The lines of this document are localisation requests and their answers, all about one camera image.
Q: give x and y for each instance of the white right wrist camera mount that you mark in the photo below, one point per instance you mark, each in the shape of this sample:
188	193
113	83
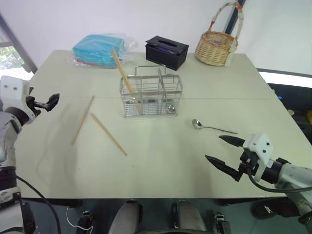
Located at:
259	146

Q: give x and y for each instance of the black vertical post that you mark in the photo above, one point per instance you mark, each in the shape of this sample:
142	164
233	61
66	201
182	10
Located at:
234	19

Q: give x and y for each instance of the black object under table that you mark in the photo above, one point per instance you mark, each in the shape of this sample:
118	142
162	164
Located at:
275	208

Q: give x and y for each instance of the grey rounded shape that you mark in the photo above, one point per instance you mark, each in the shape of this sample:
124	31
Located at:
189	217
126	217

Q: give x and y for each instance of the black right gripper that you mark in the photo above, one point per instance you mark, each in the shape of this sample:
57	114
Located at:
249	163

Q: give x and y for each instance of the metal spoon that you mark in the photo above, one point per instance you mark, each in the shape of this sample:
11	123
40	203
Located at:
171	107
198	123

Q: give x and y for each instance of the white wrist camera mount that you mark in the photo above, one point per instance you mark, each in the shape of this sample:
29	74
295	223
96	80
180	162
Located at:
259	146
12	90

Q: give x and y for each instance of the wooden chopstick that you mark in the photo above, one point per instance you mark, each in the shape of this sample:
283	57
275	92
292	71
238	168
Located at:
83	119
108	134
122	70

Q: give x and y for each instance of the teal towels in plastic bag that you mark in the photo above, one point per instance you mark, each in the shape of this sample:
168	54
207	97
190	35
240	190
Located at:
100	50

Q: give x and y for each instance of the purple item in basket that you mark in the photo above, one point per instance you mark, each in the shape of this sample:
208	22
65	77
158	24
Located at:
217	42

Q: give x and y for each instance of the grey window frame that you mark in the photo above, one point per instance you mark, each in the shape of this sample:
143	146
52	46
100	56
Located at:
20	46

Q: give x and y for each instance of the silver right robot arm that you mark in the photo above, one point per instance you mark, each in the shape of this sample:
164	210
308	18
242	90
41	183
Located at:
290	173

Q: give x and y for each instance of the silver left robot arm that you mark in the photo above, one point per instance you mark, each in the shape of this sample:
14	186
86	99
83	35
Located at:
9	126

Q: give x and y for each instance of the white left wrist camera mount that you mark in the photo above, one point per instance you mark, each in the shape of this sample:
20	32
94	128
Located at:
12	90

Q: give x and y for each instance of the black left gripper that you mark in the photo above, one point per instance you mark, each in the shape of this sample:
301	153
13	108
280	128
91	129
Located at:
33	105

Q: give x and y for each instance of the black tissue box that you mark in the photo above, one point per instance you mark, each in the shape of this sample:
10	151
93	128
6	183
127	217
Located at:
167	52

